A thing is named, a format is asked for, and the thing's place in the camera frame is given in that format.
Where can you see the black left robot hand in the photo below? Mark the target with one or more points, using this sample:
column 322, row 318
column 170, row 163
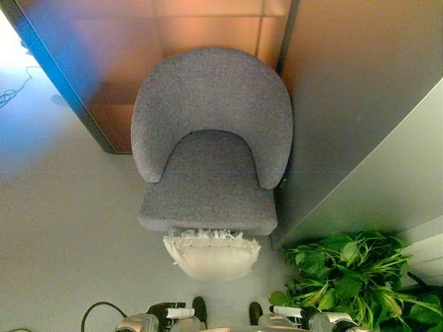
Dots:
column 162, row 309

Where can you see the green leafy potted plant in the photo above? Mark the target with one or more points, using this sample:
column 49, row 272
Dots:
column 349, row 276

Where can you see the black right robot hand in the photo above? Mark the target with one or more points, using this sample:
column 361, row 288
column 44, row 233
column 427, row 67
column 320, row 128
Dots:
column 294, row 312

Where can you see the white fringed pillow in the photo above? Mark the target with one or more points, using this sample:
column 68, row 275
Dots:
column 211, row 259

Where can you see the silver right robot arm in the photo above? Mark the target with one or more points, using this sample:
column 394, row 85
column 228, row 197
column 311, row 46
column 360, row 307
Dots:
column 332, row 321

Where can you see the grey cabinet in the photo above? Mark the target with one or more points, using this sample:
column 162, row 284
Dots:
column 380, row 190

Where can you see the black robot foot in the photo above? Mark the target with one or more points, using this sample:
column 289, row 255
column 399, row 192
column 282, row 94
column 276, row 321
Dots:
column 200, row 309
column 255, row 312

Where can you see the grey fabric armchair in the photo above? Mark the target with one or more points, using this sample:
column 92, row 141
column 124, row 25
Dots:
column 211, row 103

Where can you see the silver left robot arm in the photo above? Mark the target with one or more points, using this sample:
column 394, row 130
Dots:
column 136, row 323

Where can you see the black right robot foot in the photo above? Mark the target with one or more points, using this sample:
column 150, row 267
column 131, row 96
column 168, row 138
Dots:
column 255, row 312

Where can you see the black left robot foot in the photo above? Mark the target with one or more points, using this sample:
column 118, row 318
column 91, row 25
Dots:
column 200, row 309

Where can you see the orange dark-framed partition panel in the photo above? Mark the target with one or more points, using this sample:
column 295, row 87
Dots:
column 114, row 52

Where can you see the silver right robot leg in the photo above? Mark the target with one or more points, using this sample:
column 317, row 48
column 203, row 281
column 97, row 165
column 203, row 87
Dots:
column 277, row 323

